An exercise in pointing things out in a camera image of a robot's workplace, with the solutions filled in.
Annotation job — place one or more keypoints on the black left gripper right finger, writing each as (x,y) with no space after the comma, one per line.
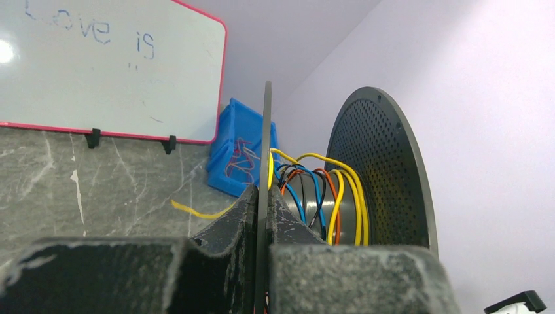
(308,276)

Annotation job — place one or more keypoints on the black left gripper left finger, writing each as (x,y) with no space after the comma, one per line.
(210,272)

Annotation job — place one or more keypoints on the black perforated cable spool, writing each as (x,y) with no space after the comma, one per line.
(372,136)

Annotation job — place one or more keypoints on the blue plastic bin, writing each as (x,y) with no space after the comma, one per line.
(234,160)

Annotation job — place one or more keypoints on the black whiteboard stand foot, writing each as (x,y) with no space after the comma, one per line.
(93,138)
(170,144)

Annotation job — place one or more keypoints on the red framed whiteboard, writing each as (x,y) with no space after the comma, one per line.
(135,69)

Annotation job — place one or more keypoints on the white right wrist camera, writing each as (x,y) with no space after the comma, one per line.
(526,302)

